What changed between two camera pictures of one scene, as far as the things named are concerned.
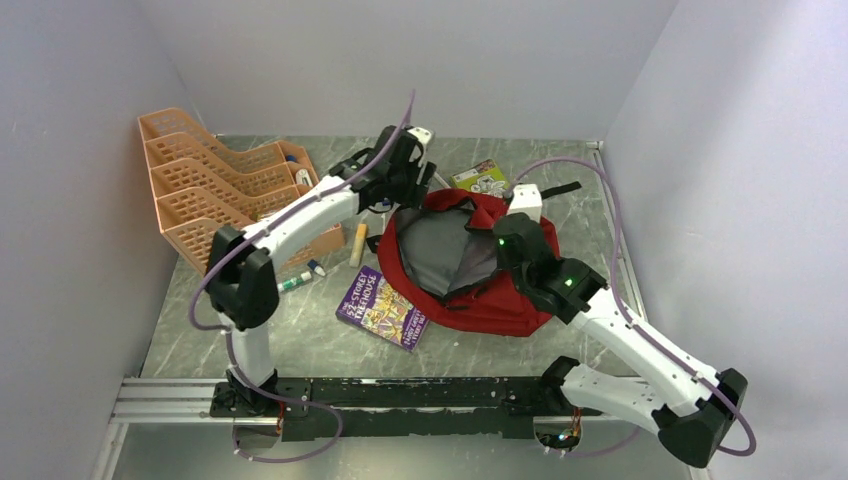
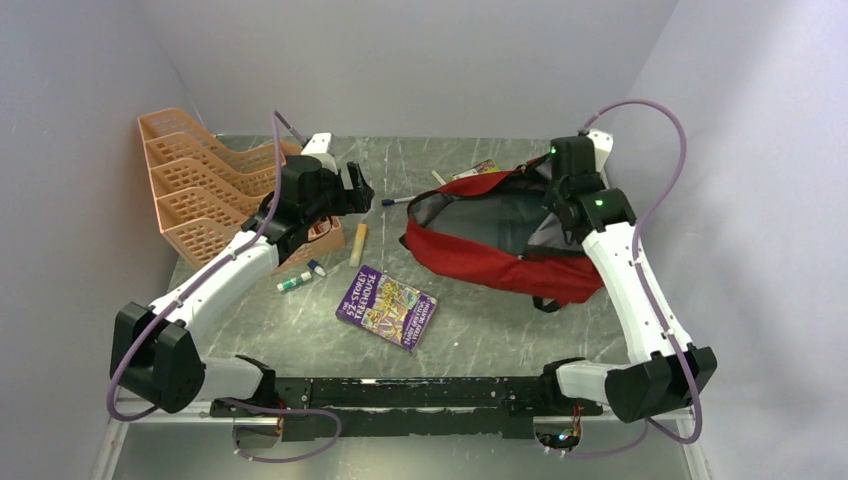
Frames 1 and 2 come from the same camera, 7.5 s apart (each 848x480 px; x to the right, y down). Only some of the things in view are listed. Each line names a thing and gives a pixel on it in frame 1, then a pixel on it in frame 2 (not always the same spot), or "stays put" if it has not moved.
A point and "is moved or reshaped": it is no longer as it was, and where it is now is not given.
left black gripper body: (406, 190) to (331, 201)
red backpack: (438, 250) is moved or reshaped
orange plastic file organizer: (203, 185) stays put
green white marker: (289, 283) stays put
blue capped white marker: (318, 268) stays put
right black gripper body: (501, 261) to (553, 185)
